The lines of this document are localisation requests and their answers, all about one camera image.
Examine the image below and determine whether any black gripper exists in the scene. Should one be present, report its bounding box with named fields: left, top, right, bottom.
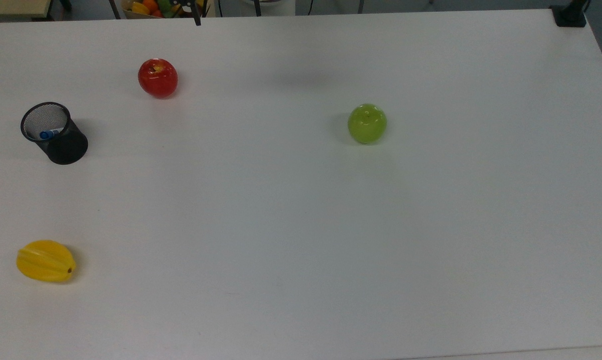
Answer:
left=172, top=0, right=202, bottom=27

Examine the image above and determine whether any black mesh pen cup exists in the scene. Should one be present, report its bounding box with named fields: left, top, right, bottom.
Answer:
left=20, top=101, right=89, bottom=166

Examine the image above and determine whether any box of toy fruits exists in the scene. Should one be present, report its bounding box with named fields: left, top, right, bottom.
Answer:
left=120, top=0, right=216, bottom=20

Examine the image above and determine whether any red apple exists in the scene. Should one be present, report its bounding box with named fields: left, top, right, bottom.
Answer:
left=138, top=58, right=179, bottom=99

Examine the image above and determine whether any wooden side table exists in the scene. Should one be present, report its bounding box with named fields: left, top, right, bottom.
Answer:
left=0, top=0, right=52, bottom=21

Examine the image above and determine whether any green apple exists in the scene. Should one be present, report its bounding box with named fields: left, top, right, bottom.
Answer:
left=347, top=103, right=388, bottom=145

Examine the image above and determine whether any yellow starfruit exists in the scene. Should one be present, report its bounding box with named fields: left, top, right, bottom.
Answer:
left=15, top=239, right=77, bottom=284

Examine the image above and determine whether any black clamp mount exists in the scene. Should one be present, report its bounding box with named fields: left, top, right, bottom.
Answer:
left=550, top=0, right=592, bottom=28

